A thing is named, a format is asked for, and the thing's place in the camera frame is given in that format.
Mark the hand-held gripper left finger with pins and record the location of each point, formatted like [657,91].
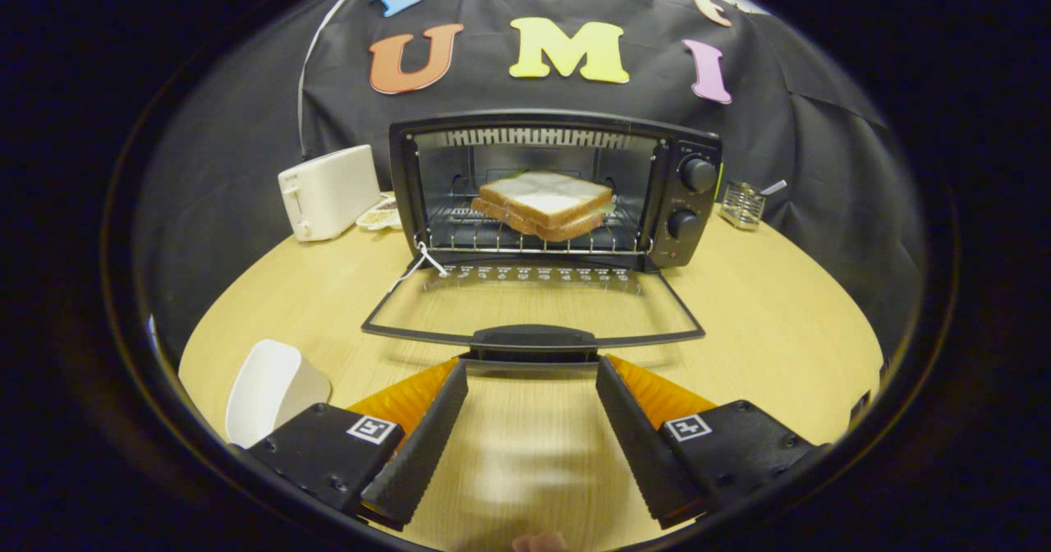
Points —
[423,453]

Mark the toasted bread lettuce sandwich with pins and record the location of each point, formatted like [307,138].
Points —
[542,195]

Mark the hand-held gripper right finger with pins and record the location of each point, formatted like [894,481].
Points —
[640,453]

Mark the clear bottle green label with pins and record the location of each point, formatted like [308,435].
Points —
[721,182]

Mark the white pop-up toaster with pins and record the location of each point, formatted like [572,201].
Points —
[332,190]

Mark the white dish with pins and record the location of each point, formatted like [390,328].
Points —
[271,388]

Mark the black toaster oven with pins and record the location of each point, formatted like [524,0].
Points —
[698,203]

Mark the small plate with crumbs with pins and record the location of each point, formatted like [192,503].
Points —
[379,217]

